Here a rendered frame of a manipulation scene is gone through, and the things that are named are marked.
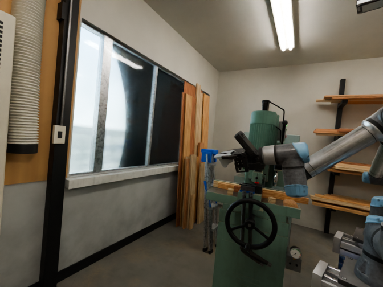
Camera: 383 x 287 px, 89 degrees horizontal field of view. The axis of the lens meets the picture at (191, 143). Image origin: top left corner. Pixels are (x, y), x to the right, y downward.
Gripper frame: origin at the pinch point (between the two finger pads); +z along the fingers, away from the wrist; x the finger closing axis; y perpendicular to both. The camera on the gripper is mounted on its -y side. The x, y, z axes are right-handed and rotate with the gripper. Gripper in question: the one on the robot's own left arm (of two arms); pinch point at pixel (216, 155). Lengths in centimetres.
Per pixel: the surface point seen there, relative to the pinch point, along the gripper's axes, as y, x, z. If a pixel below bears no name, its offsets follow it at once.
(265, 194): 50, 50, -5
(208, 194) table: 41, 34, 30
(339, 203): 157, 208, -61
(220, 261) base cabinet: 85, 20, 27
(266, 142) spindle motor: 15, 59, -11
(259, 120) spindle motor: 0, 63, -8
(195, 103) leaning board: -18, 206, 111
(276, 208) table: 52, 38, -13
